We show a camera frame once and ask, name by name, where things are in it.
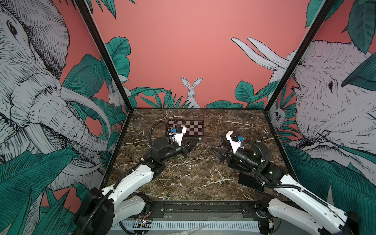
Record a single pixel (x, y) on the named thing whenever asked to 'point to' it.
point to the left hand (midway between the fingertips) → (198, 139)
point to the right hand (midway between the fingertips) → (215, 140)
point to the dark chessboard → (194, 128)
